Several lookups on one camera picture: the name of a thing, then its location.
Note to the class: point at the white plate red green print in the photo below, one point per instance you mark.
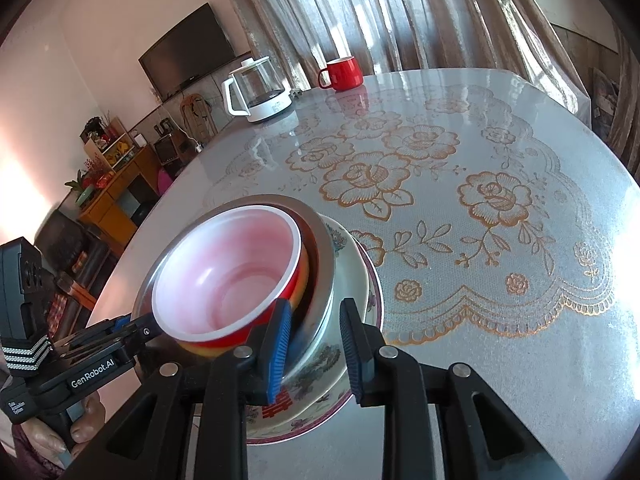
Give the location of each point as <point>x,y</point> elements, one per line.
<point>320,360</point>

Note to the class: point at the yellow plastic bowl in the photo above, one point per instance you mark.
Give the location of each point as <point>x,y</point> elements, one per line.
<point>202,349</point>

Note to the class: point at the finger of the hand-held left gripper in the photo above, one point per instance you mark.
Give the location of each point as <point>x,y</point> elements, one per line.
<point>121,322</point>
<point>140,340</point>

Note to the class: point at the stainless steel bowl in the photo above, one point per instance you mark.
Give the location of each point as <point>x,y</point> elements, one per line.
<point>322,270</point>

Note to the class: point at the orange wooden cabinet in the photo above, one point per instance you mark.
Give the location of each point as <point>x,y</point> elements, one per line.
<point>112,195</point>

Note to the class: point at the pink bag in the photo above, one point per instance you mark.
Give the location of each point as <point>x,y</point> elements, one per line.
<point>162,182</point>

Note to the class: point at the red plastic bowl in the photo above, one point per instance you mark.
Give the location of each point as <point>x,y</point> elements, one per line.
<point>225,270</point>

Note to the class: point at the floral lace table mat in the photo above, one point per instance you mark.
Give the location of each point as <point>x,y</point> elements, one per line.
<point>450,260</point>

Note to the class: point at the person's left hand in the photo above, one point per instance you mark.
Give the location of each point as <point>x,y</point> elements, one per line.
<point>90,415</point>

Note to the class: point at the black cushioned armchair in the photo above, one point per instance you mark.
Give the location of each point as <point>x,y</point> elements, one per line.
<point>60,310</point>
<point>65,240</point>

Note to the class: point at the white glass kettle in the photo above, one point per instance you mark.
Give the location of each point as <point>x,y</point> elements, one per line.
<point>265,107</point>

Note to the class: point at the black wall television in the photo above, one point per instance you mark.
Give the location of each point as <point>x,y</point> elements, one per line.
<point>187,55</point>

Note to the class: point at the narrow grey window curtain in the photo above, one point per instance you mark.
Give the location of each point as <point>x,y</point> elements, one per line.
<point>625,110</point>

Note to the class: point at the purple-rimmed floral plate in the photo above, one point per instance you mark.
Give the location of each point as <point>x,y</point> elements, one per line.
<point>374,290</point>

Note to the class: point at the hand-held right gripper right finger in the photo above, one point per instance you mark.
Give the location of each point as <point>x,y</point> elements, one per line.
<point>350,355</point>

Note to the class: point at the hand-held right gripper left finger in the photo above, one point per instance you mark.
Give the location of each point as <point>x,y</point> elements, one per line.
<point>280,355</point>

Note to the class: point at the wide grey window curtain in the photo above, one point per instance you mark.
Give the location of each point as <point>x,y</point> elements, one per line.
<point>400,10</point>

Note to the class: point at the person's left forearm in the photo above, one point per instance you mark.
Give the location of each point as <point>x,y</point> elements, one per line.
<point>30,467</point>

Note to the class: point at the small white box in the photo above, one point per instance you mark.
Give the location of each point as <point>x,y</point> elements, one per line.
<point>135,138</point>

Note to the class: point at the wooden folding chair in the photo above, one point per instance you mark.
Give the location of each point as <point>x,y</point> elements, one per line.
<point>197,115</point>

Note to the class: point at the red mug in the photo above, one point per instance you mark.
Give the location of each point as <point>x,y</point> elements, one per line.
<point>345,75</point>

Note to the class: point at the wooden display shelf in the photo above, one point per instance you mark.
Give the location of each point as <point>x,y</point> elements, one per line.
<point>117,152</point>

